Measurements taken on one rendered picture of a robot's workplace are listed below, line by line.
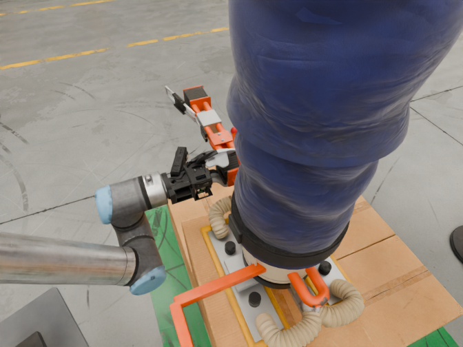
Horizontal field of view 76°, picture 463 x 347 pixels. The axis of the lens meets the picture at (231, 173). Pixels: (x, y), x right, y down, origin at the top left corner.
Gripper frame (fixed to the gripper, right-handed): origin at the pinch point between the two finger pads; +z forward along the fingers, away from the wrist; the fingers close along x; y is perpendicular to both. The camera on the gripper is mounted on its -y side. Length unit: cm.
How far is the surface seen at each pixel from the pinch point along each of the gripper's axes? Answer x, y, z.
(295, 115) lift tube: 42, 35, -8
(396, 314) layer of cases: -70, 45, 54
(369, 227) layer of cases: -69, 8, 72
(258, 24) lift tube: 49, 30, -11
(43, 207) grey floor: -124, -122, -101
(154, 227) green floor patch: -124, -72, -29
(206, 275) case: -29.6, 16.3, -15.6
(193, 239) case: -29.5, 2.6, -15.3
